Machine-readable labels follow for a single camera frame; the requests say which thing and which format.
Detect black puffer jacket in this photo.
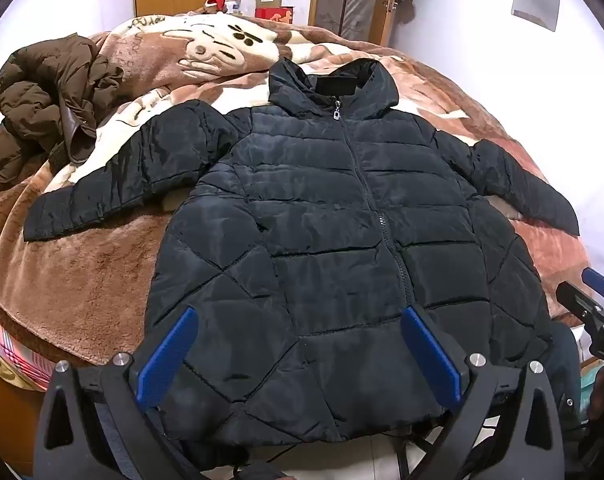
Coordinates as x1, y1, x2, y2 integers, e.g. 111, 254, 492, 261
23, 57, 581, 448

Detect wooden door frame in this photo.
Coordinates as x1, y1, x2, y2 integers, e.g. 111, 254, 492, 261
309, 0, 409, 49

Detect wooden bed frame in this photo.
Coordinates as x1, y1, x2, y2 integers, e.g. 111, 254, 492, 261
0, 355, 44, 477

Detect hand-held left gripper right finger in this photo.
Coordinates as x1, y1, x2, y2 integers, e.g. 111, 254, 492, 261
402, 305, 567, 480

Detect grey wall panel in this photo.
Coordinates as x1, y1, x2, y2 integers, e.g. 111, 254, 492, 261
510, 0, 561, 32

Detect pink striped bed sheet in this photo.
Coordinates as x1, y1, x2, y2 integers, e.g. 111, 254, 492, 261
0, 310, 49, 392

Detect brown puffer jacket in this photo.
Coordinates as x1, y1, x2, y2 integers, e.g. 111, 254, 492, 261
0, 34, 125, 186

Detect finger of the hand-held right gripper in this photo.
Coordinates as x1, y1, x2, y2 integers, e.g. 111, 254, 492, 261
580, 266, 604, 307
555, 281, 604, 326

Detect red box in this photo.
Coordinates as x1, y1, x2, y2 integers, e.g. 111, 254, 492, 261
255, 6, 295, 25

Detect brown cartoon printed blanket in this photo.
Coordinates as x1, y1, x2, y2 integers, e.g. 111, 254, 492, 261
0, 12, 590, 371

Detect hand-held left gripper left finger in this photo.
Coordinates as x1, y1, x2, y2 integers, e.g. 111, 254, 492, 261
32, 306, 245, 480

